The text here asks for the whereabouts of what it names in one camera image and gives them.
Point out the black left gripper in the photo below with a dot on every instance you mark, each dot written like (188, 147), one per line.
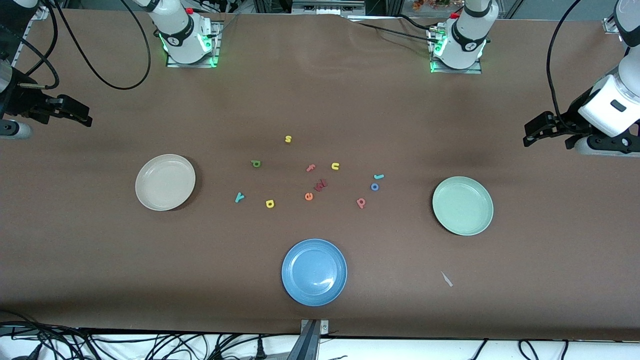
(569, 121)

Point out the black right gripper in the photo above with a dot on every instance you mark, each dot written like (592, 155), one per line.
(22, 101)

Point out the teal foam letter y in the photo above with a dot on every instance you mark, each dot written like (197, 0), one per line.
(239, 197)

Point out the pink foam letter p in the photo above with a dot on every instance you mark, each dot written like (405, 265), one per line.
(361, 202)

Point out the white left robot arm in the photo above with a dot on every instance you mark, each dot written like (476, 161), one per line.
(467, 35)

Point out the light green plate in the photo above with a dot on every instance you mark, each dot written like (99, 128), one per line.
(463, 205)

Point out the beige brown plate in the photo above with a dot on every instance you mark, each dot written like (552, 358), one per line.
(165, 182)

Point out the orange artificial flowers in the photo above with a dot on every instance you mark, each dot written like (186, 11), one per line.
(430, 4)

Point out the brown table cover sheet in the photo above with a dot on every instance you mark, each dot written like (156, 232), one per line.
(100, 275)

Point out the white paper scrap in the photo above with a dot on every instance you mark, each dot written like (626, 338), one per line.
(446, 279)

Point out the dark red foam letter w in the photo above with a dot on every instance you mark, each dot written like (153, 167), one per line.
(321, 185)

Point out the blue plate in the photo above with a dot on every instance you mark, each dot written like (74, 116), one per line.
(314, 272)

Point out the black power plug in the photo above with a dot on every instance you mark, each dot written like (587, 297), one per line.
(260, 350)

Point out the aluminium frame profile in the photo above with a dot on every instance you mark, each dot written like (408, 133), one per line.
(611, 25)
(39, 12)

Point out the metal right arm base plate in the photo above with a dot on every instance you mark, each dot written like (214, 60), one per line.
(192, 65)

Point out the metal rear frame bar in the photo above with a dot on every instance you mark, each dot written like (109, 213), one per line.
(327, 6)

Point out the metal table edge bracket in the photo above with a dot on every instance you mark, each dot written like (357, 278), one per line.
(312, 340)

